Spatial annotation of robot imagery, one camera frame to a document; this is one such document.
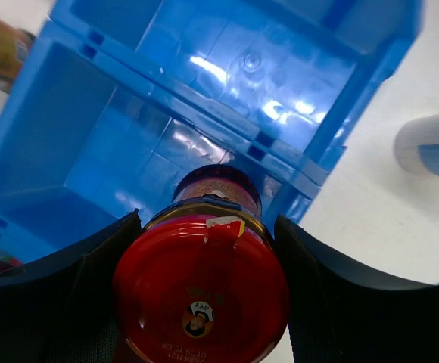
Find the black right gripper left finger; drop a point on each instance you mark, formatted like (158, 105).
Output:
(59, 308)

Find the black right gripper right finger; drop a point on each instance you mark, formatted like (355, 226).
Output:
(345, 311)

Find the silver-capped spice shaker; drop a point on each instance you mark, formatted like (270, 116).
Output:
(416, 146)

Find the blue bin middle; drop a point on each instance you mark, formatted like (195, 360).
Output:
(84, 140)

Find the blue bin far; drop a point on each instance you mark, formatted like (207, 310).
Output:
(292, 77)

